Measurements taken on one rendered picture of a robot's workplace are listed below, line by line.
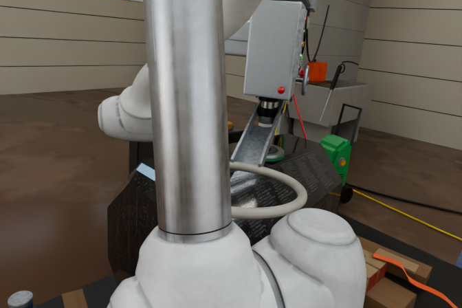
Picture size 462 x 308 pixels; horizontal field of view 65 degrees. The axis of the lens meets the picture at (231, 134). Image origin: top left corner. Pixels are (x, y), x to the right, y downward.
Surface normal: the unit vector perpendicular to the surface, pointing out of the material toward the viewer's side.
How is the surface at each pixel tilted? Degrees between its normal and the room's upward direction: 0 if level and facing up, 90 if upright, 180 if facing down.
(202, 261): 42
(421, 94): 90
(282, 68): 90
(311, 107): 90
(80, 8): 90
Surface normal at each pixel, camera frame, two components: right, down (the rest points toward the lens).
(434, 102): -0.65, 0.15
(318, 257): -0.07, -0.32
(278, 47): -0.25, 0.24
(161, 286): -0.35, -0.22
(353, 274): 0.54, -0.10
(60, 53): 0.75, 0.24
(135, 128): 0.15, 0.68
